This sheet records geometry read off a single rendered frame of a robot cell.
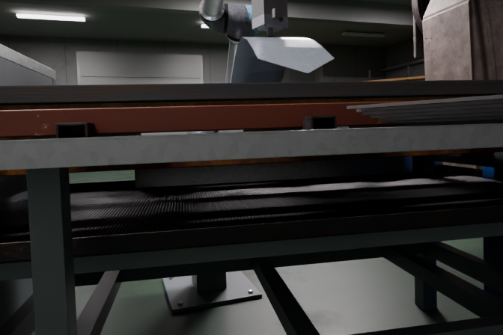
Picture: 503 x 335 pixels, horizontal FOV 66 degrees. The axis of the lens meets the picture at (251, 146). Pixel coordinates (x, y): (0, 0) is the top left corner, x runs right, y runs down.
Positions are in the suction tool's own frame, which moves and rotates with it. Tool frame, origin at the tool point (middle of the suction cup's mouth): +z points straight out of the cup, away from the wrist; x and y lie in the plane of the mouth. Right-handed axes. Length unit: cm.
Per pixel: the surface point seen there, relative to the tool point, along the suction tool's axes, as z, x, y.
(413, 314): 100, 2, 67
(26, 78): 3, 70, -59
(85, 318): 71, 13, -52
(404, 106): 22, -53, -11
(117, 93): 17, -20, -49
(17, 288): 73, 53, -65
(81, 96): 18, -17, -55
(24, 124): 22, -13, -64
